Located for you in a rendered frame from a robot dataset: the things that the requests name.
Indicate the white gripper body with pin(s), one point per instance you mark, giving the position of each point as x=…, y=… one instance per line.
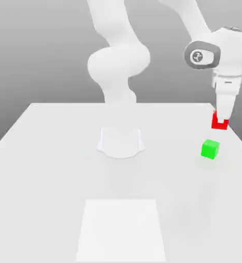
x=227, y=86

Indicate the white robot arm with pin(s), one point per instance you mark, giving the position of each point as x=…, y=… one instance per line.
x=116, y=61

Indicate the small green cube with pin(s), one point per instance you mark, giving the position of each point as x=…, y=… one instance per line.
x=209, y=149

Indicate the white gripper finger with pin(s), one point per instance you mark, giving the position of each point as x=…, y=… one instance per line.
x=225, y=104

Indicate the small red cube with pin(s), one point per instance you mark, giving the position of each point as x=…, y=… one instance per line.
x=215, y=123

